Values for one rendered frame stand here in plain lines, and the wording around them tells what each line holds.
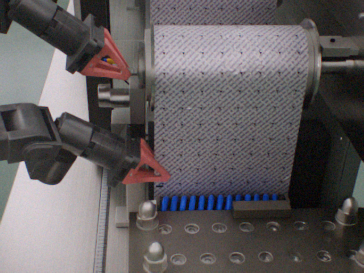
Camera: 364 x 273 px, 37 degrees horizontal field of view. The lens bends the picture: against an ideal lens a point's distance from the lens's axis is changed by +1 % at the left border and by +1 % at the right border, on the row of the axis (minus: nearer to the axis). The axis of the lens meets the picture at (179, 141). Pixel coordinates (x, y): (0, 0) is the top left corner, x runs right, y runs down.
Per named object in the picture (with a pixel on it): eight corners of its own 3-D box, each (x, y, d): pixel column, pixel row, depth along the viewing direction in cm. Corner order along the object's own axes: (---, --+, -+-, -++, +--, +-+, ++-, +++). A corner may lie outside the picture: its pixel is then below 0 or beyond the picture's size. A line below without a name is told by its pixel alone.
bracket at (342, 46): (312, 45, 91) (314, 33, 90) (347, 44, 91) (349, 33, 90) (321, 57, 87) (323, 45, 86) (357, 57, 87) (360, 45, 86)
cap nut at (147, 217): (136, 215, 90) (135, 194, 88) (158, 215, 90) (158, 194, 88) (136, 231, 87) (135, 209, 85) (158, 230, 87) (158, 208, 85)
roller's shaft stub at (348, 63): (301, 71, 93) (305, 46, 91) (342, 70, 93) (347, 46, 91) (308, 82, 89) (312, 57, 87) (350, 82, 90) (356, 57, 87)
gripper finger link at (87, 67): (116, 98, 89) (67, 67, 85) (115, 77, 95) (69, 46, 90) (143, 69, 86) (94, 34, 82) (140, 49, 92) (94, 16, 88)
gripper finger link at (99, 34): (117, 102, 88) (67, 71, 84) (115, 80, 94) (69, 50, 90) (143, 72, 86) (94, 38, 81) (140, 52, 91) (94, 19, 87)
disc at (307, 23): (286, 85, 100) (298, 5, 92) (289, 85, 100) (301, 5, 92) (307, 126, 88) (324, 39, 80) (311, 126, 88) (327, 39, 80)
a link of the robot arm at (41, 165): (29, 147, 77) (13, 102, 82) (0, 195, 84) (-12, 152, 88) (101, 149, 85) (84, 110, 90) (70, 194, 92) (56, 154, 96)
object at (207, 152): (153, 199, 96) (154, 107, 86) (286, 197, 97) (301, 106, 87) (154, 202, 95) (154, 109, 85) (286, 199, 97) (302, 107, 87)
